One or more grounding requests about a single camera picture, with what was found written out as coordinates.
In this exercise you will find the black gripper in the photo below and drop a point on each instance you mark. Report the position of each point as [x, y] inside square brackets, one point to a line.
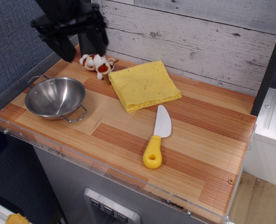
[58, 23]

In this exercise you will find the yellow handled white toy knife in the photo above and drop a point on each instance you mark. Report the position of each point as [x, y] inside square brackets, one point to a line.
[152, 157]

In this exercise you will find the white brown plush dog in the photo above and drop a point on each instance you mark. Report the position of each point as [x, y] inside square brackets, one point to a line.
[99, 64]

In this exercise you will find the folded yellow cloth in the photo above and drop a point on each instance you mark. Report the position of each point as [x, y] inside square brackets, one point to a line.
[143, 86]

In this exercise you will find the silver dispenser button panel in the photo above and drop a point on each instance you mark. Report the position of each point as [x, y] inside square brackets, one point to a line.
[110, 207]

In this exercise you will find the yellow object bottom left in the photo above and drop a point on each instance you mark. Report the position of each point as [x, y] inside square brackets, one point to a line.
[16, 219]

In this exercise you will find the white ribbed box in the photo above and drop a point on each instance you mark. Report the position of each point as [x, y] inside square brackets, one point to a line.
[260, 160]

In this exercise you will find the dark vertical frame post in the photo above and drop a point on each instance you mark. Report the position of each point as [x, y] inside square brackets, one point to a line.
[86, 36]

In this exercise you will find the stainless steel bowl with handles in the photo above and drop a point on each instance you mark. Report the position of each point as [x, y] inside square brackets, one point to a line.
[55, 98]

